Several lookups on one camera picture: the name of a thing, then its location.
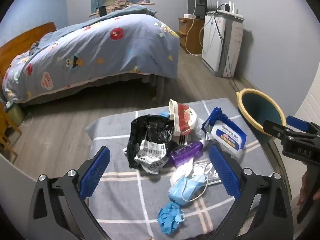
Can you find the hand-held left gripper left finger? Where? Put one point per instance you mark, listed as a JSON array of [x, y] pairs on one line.
[[95, 172]]

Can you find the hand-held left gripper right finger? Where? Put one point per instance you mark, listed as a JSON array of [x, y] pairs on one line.
[[223, 172]]

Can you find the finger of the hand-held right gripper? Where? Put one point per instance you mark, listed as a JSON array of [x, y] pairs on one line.
[[273, 128], [297, 122]]

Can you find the yellow-rimmed teal basin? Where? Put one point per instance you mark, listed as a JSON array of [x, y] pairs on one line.
[[260, 107]]

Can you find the blue face mask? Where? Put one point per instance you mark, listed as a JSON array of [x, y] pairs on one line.
[[182, 187]]

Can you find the red printed paper cup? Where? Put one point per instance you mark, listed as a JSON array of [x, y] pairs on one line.
[[185, 117]]

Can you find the person's right hand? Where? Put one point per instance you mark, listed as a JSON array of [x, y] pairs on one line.
[[303, 187]]

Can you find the silver foil bag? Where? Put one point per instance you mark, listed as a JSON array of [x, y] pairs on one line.
[[212, 176]]

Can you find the grey checked mat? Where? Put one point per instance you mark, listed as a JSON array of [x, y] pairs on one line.
[[125, 192]]

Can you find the blue white wet wipes packet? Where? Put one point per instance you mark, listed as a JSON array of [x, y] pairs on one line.
[[225, 135]]

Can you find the white tissue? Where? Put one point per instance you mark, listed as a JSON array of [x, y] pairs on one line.
[[183, 171]]

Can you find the purple bottle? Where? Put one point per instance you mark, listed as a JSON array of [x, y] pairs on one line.
[[182, 153]]

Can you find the clear plastic bag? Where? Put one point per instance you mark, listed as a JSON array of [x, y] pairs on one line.
[[200, 130]]

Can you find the black plastic fork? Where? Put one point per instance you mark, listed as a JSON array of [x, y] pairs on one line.
[[184, 140]]

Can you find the white shipping bag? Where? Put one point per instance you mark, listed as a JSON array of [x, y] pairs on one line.
[[150, 152]]

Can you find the black plastic bag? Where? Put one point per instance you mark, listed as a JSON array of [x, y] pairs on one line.
[[147, 130]]

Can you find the crumpled blue glove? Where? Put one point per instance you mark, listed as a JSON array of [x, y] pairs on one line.
[[163, 113], [170, 216]]

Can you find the bed base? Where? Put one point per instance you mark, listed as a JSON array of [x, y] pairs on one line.
[[112, 82]]

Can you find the wooden chair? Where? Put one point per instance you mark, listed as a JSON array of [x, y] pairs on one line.
[[5, 140]]

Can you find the green container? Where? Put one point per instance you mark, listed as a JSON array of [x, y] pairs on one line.
[[16, 115]]

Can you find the white air purifier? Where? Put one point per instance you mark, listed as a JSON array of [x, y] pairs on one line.
[[212, 42]]

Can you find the wooden nightstand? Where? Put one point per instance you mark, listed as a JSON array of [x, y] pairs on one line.
[[193, 37]]

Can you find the white router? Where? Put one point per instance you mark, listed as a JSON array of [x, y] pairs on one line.
[[228, 11]]

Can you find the printed blue blanket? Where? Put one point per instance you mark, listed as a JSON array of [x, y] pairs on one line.
[[100, 45]]

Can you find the white power strip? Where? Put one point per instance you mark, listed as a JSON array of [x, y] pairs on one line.
[[189, 16]]

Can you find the black monitor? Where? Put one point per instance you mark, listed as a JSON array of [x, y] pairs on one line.
[[193, 2]]

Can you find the wooden headboard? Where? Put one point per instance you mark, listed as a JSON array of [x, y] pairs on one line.
[[22, 38]]

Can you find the patterned cloth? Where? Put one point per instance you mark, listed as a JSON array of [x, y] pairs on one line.
[[122, 3]]

